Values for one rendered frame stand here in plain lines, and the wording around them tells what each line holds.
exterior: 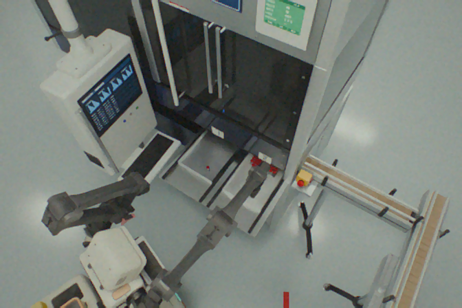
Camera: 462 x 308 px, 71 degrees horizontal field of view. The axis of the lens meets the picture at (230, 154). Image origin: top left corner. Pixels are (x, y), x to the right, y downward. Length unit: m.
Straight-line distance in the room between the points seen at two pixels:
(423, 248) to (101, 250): 1.60
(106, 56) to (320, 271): 2.15
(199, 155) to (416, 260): 1.35
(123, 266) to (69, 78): 0.92
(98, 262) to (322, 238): 1.93
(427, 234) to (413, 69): 2.68
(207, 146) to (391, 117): 2.24
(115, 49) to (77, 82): 0.27
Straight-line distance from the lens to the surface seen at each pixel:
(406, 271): 1.95
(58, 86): 1.75
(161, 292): 1.44
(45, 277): 3.08
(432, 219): 2.16
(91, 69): 1.77
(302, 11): 1.20
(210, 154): 2.11
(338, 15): 1.18
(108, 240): 1.43
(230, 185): 2.00
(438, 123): 3.99
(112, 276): 1.40
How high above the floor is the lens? 2.66
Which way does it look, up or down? 57 degrees down
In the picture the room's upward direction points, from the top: straight up
